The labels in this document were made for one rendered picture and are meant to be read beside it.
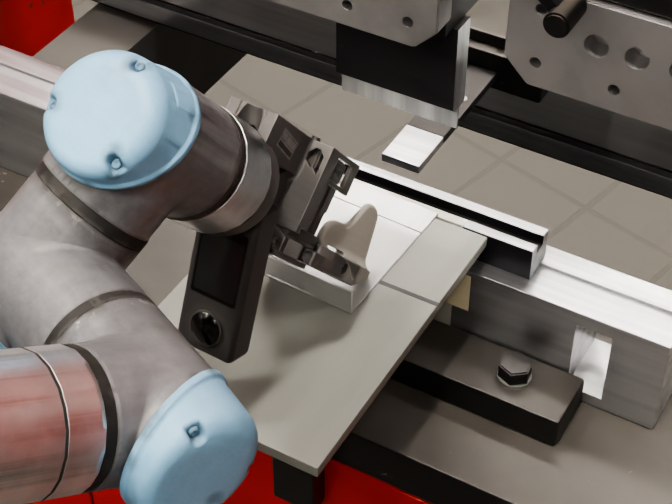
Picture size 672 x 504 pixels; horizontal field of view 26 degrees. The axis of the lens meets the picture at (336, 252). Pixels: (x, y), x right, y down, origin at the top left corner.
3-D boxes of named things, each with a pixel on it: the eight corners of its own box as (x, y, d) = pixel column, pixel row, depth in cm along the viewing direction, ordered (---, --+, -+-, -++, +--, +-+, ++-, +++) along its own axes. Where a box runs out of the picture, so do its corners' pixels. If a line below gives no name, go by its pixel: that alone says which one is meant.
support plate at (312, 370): (99, 378, 104) (98, 369, 103) (290, 173, 121) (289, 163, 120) (317, 478, 97) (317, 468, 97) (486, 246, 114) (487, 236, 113)
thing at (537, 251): (309, 196, 121) (309, 169, 119) (327, 176, 123) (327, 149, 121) (529, 279, 114) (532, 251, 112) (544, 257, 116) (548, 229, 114)
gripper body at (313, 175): (367, 170, 101) (303, 123, 90) (316, 283, 101) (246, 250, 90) (275, 133, 104) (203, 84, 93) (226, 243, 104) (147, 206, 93)
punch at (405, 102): (336, 95, 113) (336, -9, 107) (348, 82, 115) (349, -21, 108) (451, 135, 110) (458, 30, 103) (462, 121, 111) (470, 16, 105)
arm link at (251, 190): (215, 239, 86) (106, 191, 89) (246, 254, 90) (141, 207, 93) (267, 123, 86) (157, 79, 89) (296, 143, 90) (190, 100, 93)
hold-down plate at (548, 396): (232, 312, 125) (230, 288, 123) (265, 275, 128) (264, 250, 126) (554, 448, 114) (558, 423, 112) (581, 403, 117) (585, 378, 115)
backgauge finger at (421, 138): (336, 155, 123) (336, 108, 120) (471, 6, 140) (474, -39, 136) (464, 202, 119) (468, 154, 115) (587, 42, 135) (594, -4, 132)
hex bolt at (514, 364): (491, 381, 115) (492, 367, 114) (505, 358, 117) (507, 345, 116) (523, 394, 114) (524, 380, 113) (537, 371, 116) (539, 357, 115)
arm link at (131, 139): (-1, 132, 79) (97, 9, 78) (99, 179, 89) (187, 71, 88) (89, 220, 76) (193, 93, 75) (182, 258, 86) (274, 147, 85)
